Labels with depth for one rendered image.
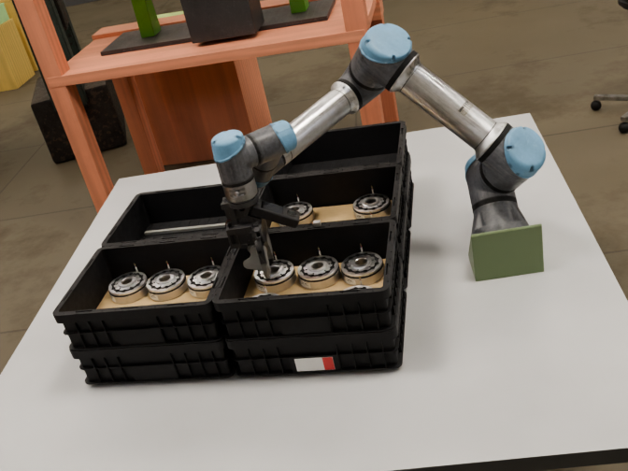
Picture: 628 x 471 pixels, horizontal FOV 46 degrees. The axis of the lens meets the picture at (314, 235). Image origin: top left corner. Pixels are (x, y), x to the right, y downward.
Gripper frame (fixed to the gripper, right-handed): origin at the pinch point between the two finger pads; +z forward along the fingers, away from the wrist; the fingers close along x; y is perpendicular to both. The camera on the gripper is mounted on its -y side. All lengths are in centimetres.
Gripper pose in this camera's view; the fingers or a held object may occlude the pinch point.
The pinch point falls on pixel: (270, 267)
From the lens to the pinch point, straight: 181.4
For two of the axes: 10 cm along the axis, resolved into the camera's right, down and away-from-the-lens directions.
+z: 1.9, 8.4, 5.0
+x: -0.6, 5.2, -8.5
